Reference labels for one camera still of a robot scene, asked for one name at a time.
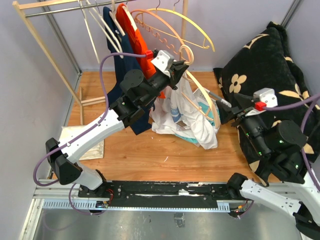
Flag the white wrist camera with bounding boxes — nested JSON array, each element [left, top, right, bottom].
[[245, 88, 278, 117], [145, 50, 175, 78]]

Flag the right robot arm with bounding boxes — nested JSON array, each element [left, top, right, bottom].
[[217, 88, 320, 240]]

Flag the orange t shirt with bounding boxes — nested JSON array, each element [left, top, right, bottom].
[[115, 2, 167, 100]]

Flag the empty cream hanger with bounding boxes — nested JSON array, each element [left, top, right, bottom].
[[77, 0, 100, 63]]

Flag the pink hanger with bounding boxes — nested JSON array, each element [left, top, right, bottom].
[[178, 44, 222, 130]]

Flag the yellow hanger with metal hook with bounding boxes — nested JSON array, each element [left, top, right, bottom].
[[147, 0, 216, 53]]

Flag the wooden clothes rack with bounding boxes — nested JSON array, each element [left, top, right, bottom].
[[11, 0, 191, 126]]

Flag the cream hanger on navy shirt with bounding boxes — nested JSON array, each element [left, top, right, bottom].
[[88, 9, 123, 53]]

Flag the teal t shirt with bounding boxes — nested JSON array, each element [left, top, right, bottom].
[[174, 105, 215, 150]]

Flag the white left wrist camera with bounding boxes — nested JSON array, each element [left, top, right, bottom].
[[145, 50, 175, 78]]

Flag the orange hanger with metal hook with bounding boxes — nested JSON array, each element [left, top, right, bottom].
[[130, 0, 195, 65]]

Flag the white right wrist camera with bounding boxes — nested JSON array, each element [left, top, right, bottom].
[[245, 88, 278, 117]]

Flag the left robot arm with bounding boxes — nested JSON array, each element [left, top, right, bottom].
[[45, 60, 188, 198]]

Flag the white plastic basket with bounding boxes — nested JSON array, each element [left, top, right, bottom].
[[192, 87, 232, 148]]

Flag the navy blue t shirt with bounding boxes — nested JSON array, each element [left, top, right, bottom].
[[103, 6, 152, 135]]

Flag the metal corner post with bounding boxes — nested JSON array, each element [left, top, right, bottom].
[[46, 13, 82, 76]]

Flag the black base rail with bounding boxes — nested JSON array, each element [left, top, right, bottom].
[[78, 180, 245, 209]]

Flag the black floral blanket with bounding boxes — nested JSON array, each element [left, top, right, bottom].
[[213, 22, 320, 186]]

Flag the white pink t shirt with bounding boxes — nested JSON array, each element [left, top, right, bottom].
[[149, 72, 221, 150]]

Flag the folded cream cloth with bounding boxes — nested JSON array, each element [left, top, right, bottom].
[[58, 125, 105, 161]]

